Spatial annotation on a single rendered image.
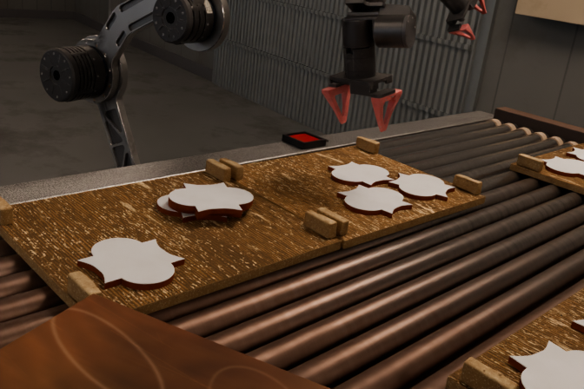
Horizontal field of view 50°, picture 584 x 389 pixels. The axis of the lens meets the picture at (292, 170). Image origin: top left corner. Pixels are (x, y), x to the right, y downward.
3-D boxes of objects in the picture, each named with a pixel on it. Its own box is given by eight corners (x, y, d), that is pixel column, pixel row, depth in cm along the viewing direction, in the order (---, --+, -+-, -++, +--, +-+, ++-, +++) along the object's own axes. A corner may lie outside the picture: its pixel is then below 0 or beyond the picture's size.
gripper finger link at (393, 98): (373, 121, 122) (371, 74, 118) (404, 128, 117) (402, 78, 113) (350, 132, 117) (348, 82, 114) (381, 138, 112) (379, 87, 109)
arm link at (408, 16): (367, -6, 119) (349, -27, 111) (426, -8, 113) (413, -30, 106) (355, 55, 117) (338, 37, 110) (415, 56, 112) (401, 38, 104)
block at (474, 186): (450, 186, 128) (453, 174, 127) (455, 184, 130) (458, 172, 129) (476, 195, 124) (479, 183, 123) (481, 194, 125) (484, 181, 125)
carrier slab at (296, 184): (212, 176, 122) (213, 168, 121) (355, 151, 149) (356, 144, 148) (343, 249, 98) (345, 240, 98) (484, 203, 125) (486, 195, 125)
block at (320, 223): (301, 226, 101) (303, 209, 100) (309, 223, 102) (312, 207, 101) (328, 240, 97) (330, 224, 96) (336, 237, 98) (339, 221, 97)
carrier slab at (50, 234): (-17, 219, 94) (-17, 208, 93) (208, 176, 121) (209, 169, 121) (93, 333, 71) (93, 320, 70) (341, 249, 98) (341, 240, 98)
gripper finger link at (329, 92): (346, 116, 126) (343, 70, 123) (374, 121, 121) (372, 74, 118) (322, 126, 122) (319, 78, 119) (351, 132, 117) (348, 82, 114)
